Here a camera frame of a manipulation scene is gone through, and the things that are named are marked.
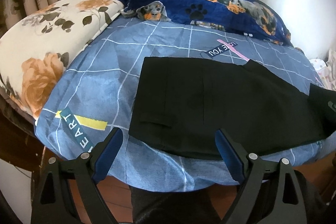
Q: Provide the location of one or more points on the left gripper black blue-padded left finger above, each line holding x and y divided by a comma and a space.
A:
53, 201

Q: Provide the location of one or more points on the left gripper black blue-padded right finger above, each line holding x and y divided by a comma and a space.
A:
269, 191

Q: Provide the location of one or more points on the black pants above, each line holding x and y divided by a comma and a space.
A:
180, 103

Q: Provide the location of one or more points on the operator's dark trouser leg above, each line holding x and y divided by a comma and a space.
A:
172, 207

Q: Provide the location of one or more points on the blue grid-pattern bedsheet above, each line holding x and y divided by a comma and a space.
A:
97, 91

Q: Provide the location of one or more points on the white dotted cloth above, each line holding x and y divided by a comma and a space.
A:
326, 70

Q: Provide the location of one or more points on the white orange floral pillow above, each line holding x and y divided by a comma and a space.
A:
36, 51

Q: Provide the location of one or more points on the navy dog-print blanket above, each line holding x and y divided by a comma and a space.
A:
244, 17

